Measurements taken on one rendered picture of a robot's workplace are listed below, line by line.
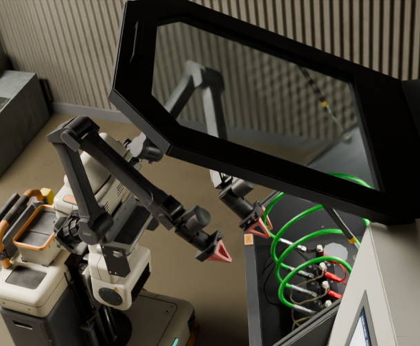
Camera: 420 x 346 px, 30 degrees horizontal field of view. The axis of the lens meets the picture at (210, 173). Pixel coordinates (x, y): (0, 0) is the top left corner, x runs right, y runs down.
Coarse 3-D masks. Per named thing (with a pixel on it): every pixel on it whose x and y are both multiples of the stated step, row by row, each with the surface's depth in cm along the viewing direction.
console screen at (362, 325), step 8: (360, 304) 204; (368, 304) 198; (360, 312) 203; (368, 312) 197; (360, 320) 202; (368, 320) 196; (352, 328) 210; (360, 328) 202; (368, 328) 195; (352, 336) 209; (360, 336) 201; (368, 336) 195; (352, 344) 208; (360, 344) 201; (368, 344) 194; (376, 344) 188
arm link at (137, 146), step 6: (138, 138) 288; (144, 138) 285; (132, 144) 290; (138, 144) 287; (144, 144) 286; (132, 150) 289; (138, 150) 287; (144, 150) 286; (132, 156) 289; (138, 156) 287; (144, 156) 287; (162, 156) 292
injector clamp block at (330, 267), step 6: (312, 264) 273; (330, 264) 272; (306, 270) 271; (312, 270) 271; (330, 270) 270; (312, 282) 266; (330, 282) 266; (312, 288) 265; (330, 288) 264; (318, 294) 262; (318, 300) 260; (330, 300) 260; (312, 306) 259; (318, 306) 258
